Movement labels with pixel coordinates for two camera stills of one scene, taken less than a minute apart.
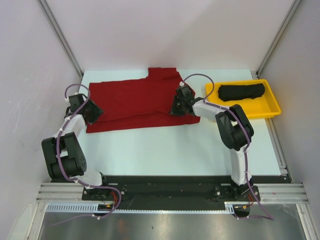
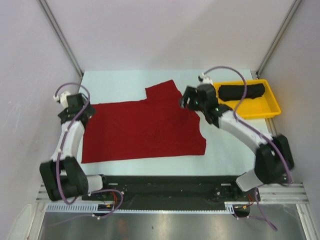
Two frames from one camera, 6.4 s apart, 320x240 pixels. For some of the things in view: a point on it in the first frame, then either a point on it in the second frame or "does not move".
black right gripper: [173, 110] → [190, 92]
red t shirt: [139, 103] → [157, 126]
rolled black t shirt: [229, 92] does not move
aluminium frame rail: [283, 193] does not move
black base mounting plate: [202, 192] does not move
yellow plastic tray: [264, 105] does not move
